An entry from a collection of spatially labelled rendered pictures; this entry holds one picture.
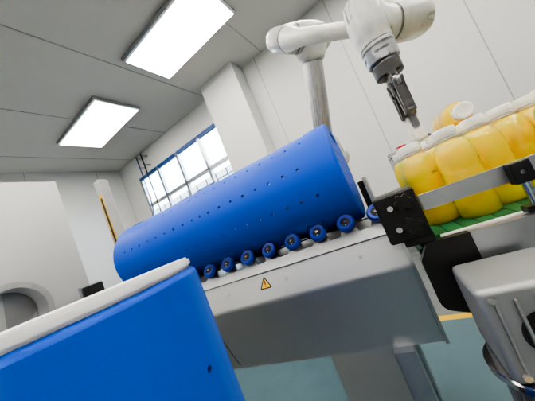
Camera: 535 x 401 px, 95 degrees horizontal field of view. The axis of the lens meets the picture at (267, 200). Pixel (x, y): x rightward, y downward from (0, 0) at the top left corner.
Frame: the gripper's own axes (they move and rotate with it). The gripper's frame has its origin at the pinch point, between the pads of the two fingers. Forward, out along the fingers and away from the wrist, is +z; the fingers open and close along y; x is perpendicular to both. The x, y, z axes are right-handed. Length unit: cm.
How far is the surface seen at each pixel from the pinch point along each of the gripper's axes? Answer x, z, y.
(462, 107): 8.6, 0.9, 8.1
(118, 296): -36, 9, 66
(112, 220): -164, -29, -26
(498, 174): 2.4, 15.4, 27.3
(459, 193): -3.6, 16.3, 27.2
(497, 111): 10.7, 5.2, 15.3
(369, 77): 30, -108, -255
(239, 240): -54, 10, 18
